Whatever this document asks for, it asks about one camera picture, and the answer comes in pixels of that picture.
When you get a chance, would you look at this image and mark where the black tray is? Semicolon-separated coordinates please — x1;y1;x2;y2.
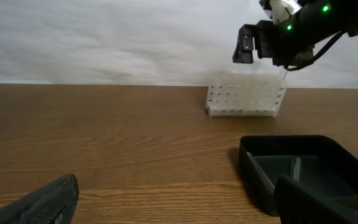
237;134;358;217

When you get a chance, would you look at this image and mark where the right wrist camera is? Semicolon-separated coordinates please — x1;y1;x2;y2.
293;46;316;67

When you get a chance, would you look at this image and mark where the clear test tube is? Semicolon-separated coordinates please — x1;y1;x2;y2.
278;66;289;81
290;157;303;183

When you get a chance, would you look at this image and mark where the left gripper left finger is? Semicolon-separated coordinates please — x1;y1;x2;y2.
0;173;80;224

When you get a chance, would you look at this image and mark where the white test tube rack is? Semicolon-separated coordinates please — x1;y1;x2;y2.
205;72;288;118

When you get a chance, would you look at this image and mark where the black cable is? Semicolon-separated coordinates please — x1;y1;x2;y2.
283;30;346;72

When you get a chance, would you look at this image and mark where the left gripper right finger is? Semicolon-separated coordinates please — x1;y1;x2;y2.
273;174;358;224

